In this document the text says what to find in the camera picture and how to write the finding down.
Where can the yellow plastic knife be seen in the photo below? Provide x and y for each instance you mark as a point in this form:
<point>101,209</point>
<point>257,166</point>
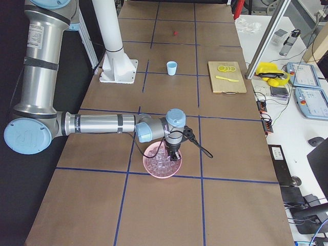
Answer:
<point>228,79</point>

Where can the white pedestal column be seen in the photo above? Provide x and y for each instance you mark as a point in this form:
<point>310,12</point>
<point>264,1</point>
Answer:
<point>117,66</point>

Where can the pink bowl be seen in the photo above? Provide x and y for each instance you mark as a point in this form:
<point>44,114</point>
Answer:
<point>151,151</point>

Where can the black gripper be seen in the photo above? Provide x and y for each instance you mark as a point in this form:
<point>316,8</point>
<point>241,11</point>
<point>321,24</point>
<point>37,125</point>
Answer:
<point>173,147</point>

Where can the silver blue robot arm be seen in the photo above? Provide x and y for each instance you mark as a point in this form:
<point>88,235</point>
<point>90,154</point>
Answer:
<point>36,123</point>

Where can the wooden cutting board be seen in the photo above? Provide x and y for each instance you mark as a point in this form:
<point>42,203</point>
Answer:
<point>224,86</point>

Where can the light blue plastic cup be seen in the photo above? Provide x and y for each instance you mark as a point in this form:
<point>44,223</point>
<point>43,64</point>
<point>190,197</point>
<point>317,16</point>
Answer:
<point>171,68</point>

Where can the clear ice cubes pile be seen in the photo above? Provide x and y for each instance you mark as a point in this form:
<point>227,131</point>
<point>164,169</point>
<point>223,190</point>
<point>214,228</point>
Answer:
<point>160,165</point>

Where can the teach pendant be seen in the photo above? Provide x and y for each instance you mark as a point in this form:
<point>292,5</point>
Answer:
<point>312,102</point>
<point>303,75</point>

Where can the aluminium frame post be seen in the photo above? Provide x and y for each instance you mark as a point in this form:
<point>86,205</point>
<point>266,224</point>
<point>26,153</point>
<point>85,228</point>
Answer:
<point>267,36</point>

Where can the water bottle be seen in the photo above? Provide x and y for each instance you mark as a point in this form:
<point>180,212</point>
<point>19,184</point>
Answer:
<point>289,42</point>

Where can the crumpled plastic wrap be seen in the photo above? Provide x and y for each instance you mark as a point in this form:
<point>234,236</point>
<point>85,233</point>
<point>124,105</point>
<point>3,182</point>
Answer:
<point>244,26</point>

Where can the black computer mouse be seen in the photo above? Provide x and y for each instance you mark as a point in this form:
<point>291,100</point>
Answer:
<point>315,141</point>

